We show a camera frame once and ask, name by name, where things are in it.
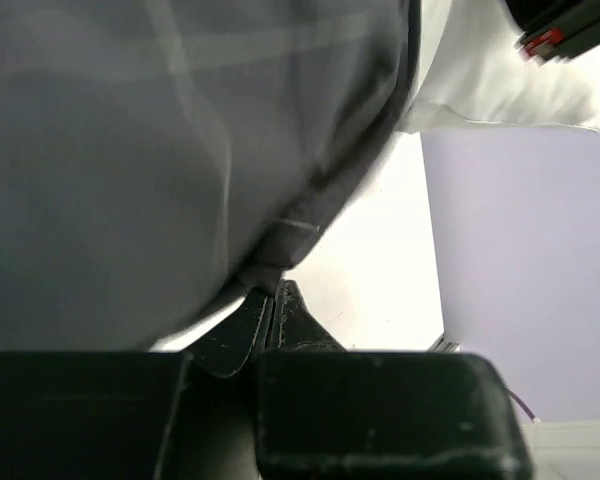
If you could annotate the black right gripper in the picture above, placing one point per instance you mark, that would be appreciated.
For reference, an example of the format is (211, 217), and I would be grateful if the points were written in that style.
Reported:
(560, 29)

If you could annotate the dark grey checked pillowcase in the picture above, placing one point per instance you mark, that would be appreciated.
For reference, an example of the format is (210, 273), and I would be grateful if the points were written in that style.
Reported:
(158, 158)

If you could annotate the aluminium table frame rail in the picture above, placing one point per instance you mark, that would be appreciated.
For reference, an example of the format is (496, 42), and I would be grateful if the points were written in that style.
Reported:
(445, 345)

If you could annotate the white pillow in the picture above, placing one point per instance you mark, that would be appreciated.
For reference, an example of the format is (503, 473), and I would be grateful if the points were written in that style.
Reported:
(471, 75)

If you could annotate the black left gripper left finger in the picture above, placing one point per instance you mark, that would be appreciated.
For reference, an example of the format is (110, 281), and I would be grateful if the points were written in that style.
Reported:
(135, 415)

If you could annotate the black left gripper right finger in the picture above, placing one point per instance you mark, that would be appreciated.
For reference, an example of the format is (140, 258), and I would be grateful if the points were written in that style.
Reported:
(326, 413)

